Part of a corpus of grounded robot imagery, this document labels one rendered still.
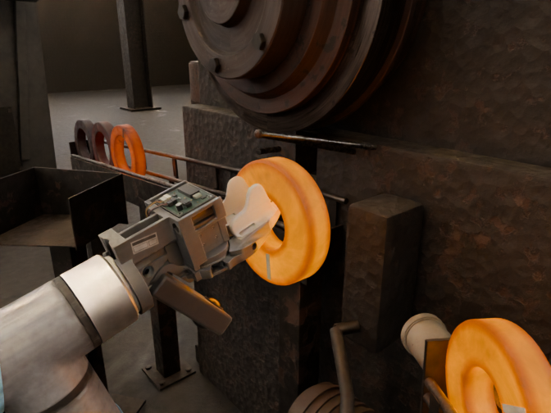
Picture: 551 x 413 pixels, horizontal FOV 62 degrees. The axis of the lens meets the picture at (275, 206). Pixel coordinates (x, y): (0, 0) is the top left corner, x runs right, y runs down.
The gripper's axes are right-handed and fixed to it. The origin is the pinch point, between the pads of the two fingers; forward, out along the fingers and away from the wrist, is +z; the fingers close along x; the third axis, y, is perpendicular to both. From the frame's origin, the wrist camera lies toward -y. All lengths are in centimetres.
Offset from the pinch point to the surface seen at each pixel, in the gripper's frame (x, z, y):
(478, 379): -24.8, 2.5, -14.4
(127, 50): 662, 262, -86
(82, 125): 129, 16, -18
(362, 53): 2.8, 21.7, 11.8
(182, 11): 34.6, 14.5, 19.5
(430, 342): -19.1, 3.0, -13.4
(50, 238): 68, -17, -22
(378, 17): 0.6, 22.9, 16.2
